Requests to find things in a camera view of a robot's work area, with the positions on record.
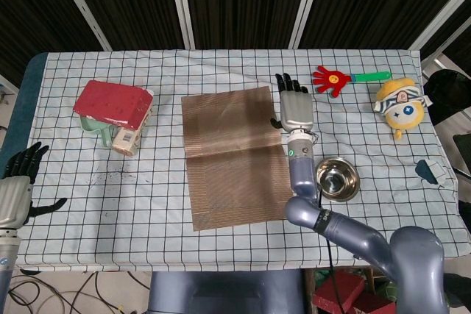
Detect black floor cables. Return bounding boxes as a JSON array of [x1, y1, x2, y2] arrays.
[[7, 269, 148, 314]]

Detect yellow plush toy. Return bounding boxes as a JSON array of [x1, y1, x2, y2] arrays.
[[372, 76, 432, 141]]

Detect white partition post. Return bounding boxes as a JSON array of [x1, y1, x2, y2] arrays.
[[49, 0, 113, 51], [408, 0, 471, 51], [166, 0, 196, 50], [288, 0, 327, 49]]

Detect white black checkered tablecloth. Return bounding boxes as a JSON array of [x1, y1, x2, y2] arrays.
[[18, 48, 469, 271]]

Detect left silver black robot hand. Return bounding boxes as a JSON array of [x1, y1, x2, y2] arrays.
[[0, 141, 68, 229]]

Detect beige labelled drink bottle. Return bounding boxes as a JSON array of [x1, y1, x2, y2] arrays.
[[111, 88, 155, 158]]

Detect light green plate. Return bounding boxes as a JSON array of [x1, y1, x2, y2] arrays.
[[79, 114, 118, 150]]

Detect red hand clapper toy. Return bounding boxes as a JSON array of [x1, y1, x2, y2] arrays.
[[312, 65, 392, 99]]

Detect stainless steel bowl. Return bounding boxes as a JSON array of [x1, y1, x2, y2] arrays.
[[314, 157, 361, 204]]

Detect black chair back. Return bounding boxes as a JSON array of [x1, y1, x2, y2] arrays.
[[422, 69, 471, 126]]

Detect brown woven placemat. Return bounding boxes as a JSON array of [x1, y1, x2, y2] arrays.
[[180, 85, 295, 233]]

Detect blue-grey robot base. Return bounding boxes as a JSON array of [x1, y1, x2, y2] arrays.
[[148, 269, 306, 314]]

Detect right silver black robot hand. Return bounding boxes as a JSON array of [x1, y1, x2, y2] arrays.
[[270, 72, 315, 133]]

